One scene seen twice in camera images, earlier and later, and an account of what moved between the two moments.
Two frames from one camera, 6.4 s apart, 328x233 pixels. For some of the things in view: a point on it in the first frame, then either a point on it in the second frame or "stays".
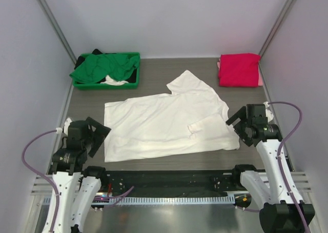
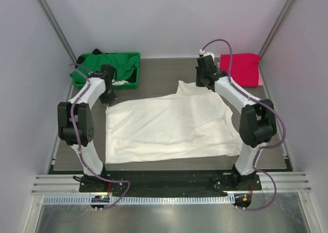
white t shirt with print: (191, 118) stays
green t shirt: (92, 69) stays
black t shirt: (81, 58) stays
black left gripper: (101, 132) to (109, 100)
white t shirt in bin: (108, 81) stays
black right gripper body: (248, 123) to (199, 76)
